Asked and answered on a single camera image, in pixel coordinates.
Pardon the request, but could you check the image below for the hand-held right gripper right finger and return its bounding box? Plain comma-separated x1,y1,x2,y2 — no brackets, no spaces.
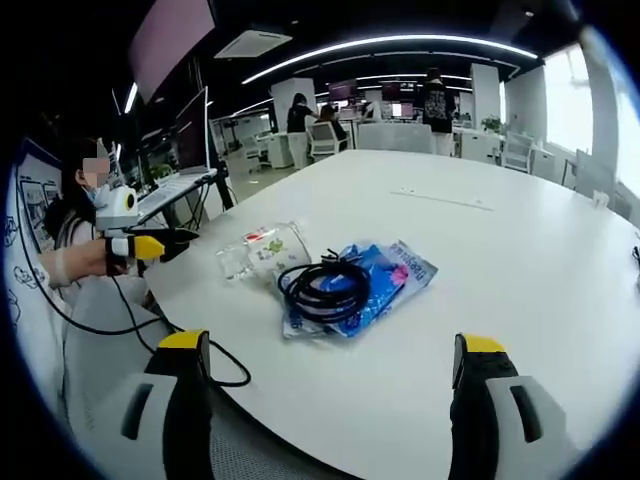
449,332,569,480

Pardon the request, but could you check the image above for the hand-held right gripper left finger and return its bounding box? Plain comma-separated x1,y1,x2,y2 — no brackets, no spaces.
92,328,214,480

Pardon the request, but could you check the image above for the clear plastic bag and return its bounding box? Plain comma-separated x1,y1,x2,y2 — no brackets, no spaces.
215,219,312,290

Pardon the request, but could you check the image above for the blue plastic packet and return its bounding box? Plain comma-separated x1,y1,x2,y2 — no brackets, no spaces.
272,238,440,341

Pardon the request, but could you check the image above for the person's left hand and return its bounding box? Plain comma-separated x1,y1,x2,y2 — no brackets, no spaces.
70,238,114,279

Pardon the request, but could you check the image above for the person's upper body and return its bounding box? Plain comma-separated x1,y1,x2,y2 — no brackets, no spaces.
42,197,101,261

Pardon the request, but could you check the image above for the person's head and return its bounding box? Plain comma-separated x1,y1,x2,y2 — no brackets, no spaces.
58,138,112,211

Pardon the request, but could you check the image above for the upright computer monitor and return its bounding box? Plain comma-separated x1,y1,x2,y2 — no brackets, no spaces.
173,86,212,175

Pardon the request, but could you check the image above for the white table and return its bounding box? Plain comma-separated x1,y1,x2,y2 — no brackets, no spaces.
143,148,640,480

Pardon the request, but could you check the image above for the large hanging screen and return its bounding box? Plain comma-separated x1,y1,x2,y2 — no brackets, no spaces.
127,0,219,105

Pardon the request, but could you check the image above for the ceiling air conditioner vent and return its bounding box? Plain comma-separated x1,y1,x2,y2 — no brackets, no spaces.
213,28,295,61

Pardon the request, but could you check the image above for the distant computer monitor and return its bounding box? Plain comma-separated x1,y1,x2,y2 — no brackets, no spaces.
381,81,417,120
327,79,359,109

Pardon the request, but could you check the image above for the white table outlet cover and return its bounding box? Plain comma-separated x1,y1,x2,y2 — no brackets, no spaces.
389,187,495,212

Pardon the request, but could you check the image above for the ceiling light strip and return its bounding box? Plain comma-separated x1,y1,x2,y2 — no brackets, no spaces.
241,34,542,85

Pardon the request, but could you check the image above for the wall poster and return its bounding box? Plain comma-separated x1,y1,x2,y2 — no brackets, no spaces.
14,138,65,254

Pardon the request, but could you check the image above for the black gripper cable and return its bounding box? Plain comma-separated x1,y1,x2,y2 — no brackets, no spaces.
35,272,252,389

